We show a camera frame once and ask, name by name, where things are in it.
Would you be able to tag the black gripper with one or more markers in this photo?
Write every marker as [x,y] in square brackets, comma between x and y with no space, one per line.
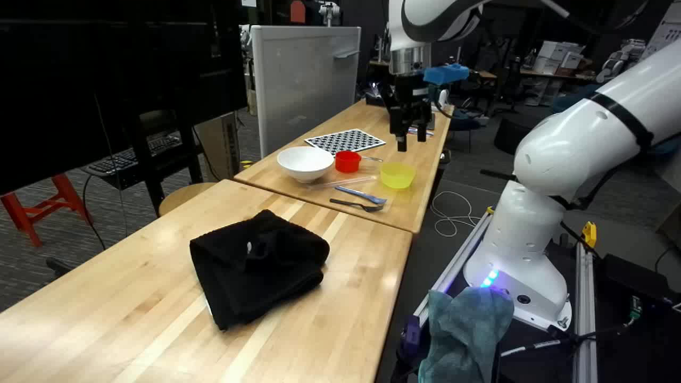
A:
[405,97]

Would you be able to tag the black knitted cloth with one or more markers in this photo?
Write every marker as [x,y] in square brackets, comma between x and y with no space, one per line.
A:
[259,269]

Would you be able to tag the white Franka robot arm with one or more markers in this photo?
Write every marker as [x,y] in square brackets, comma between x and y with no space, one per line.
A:
[567,150]

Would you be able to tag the white bowl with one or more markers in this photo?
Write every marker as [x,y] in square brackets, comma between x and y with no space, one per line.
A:
[306,163]

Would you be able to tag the yellow cup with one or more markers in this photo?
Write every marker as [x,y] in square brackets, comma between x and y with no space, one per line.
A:
[396,175]

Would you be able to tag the checkered grey cloth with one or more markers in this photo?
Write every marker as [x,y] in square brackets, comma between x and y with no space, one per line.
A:
[346,140]

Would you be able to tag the red cup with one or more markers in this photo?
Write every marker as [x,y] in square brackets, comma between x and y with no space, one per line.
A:
[348,161]

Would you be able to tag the metal spoon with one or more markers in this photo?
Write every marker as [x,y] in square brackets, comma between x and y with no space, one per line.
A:
[353,204]

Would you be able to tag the white divider panel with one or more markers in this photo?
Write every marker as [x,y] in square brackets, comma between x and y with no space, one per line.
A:
[306,85]

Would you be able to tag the yellow clamp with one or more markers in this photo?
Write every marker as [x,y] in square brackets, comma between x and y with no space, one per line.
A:
[588,234]

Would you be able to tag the teal cloth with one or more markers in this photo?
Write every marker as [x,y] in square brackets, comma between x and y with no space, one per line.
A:
[465,335]

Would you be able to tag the round wooden stool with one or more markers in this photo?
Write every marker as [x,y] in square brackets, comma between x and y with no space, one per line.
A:
[184,196]

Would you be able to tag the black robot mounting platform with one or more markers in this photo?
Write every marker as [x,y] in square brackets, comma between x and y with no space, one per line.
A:
[625,333]

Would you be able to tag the orange stool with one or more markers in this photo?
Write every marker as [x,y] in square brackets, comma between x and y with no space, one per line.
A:
[44,207]

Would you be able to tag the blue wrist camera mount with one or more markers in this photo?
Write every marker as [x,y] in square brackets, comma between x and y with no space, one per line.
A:
[447,73]

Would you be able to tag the aluminium rail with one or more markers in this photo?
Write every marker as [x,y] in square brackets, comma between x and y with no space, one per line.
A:
[585,312]

